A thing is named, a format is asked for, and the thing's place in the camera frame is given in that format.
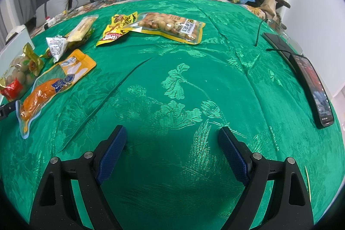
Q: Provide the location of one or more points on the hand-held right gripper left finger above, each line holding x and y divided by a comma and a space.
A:
111, 154

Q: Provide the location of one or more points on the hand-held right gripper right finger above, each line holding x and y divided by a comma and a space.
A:
234, 156

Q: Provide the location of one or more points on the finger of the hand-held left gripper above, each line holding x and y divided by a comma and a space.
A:
6, 110

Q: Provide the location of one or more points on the gold red snack packet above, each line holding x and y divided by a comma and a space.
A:
16, 76

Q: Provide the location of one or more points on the orange chicken snack packet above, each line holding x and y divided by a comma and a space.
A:
40, 95

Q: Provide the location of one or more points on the long white cardboard box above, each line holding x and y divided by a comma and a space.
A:
16, 42

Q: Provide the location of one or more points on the white snack packet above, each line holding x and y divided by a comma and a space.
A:
56, 48

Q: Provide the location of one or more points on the beige long snack packet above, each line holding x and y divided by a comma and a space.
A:
80, 28

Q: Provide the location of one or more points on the yellow red spicy snack packet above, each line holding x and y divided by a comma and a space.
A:
113, 30

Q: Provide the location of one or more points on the clear packet of brown snacks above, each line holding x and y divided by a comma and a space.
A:
167, 25

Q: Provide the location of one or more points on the green floral blanket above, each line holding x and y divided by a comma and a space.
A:
172, 84

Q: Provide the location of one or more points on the white bottle red cap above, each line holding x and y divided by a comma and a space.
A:
50, 23

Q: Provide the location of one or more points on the black smartphone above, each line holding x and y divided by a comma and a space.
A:
312, 90

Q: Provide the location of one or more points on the dark brown chair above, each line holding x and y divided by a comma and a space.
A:
283, 2

